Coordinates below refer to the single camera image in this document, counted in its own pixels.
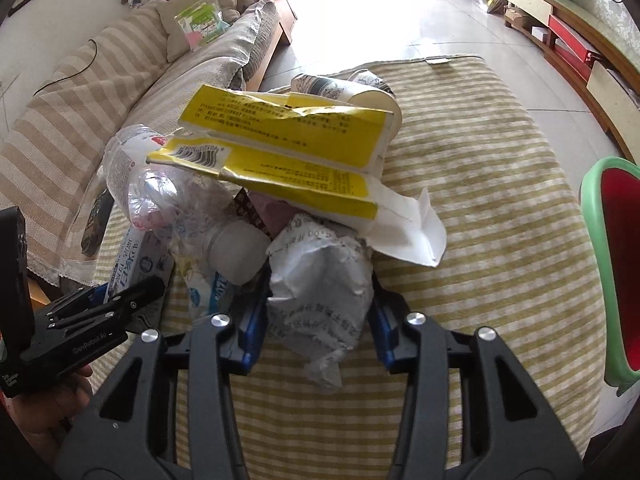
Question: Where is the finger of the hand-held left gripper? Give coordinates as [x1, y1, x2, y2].
[75, 284, 118, 303]
[102, 276, 167, 332]

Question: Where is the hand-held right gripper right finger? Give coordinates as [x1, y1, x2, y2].
[370, 280, 586, 480]

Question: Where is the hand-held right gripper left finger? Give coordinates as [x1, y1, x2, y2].
[52, 280, 271, 480]

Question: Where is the blue white tissue packet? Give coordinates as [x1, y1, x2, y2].
[102, 225, 176, 306]

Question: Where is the white paper bag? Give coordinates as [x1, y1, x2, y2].
[267, 214, 377, 393]

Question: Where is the purple snack bag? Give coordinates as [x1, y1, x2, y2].
[235, 187, 301, 238]

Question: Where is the red bin with green rim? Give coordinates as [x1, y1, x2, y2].
[580, 157, 640, 396]

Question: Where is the person's left hand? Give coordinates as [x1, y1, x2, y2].
[10, 365, 95, 436]

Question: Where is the white blue plastic wrapper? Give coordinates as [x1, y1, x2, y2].
[184, 260, 237, 322]

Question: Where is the black remote control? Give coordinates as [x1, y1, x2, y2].
[80, 187, 117, 261]

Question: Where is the clear plastic bottle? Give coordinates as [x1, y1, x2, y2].
[102, 125, 271, 286]

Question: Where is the striped beige sofa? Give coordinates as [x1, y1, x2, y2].
[0, 0, 281, 286]

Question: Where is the yellow flattened box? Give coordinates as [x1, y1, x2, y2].
[145, 84, 448, 267]

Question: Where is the printed paper cup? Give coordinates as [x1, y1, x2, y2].
[347, 67, 396, 98]
[290, 72, 403, 142]

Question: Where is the green pink plastic packet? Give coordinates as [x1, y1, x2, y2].
[174, 0, 232, 51]

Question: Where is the flat red box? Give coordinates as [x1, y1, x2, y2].
[547, 14, 601, 66]

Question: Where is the long wooden television cabinet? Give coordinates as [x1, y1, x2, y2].
[502, 0, 640, 161]

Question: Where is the black cable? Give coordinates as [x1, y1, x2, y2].
[32, 40, 98, 96]

